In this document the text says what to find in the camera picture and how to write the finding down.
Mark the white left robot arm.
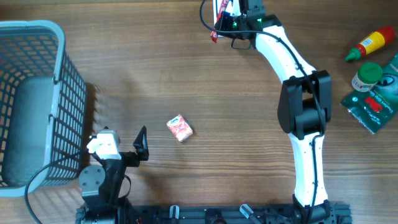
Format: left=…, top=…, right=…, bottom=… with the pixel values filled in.
left=75, top=126, right=149, bottom=224

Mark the red sauce bottle green cap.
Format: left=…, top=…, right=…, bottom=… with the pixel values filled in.
left=345, top=26, right=396, bottom=62

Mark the black right camera cable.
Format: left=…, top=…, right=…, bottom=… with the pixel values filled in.
left=199, top=0, right=327, bottom=222

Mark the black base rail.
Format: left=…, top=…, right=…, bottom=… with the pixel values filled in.
left=75, top=203, right=353, bottom=224

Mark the red white small box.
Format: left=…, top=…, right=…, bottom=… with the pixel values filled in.
left=167, top=114, right=193, bottom=142

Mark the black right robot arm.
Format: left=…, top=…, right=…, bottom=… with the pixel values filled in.
left=211, top=1, right=331, bottom=223

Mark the green glove package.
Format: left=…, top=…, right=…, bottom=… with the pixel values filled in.
left=341, top=56, right=397, bottom=134

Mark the white barcode scanner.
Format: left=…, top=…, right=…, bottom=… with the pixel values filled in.
left=213, top=0, right=241, bottom=31

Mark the grey plastic basket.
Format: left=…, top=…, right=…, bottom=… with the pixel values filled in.
left=1, top=20, right=87, bottom=197

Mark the red coffee stick sachet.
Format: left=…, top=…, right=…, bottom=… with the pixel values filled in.
left=211, top=0, right=229, bottom=43

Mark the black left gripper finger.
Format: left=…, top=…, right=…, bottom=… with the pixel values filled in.
left=133, top=126, right=149, bottom=153
left=89, top=126, right=109, bottom=139

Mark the green lid jar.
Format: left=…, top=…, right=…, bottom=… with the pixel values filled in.
left=351, top=62, right=383, bottom=92

